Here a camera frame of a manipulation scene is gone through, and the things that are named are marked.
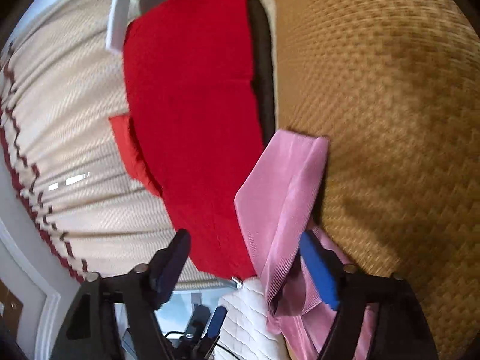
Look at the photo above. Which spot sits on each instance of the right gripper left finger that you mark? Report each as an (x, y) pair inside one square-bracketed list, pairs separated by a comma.
[(166, 267)]

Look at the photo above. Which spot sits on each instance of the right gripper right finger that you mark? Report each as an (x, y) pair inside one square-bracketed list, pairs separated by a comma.
[(325, 268)]

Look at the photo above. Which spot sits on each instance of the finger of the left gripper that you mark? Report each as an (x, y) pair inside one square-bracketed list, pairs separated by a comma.
[(216, 323)]

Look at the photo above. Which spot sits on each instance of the tan woven bed mat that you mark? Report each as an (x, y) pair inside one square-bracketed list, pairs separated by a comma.
[(394, 85)]

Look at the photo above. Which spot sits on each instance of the white quilted pillow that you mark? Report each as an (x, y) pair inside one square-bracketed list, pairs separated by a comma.
[(244, 333)]

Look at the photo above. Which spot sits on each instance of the orange red cloth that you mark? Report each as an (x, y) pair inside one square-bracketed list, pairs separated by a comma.
[(131, 153)]

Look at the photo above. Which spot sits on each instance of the red blanket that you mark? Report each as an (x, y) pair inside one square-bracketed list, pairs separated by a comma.
[(188, 72)]

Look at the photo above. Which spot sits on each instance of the cream striped curtain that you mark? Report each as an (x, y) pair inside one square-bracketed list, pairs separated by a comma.
[(60, 87)]

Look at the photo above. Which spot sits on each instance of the pink corduroy zip jacket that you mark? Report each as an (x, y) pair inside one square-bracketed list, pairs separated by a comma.
[(274, 207)]

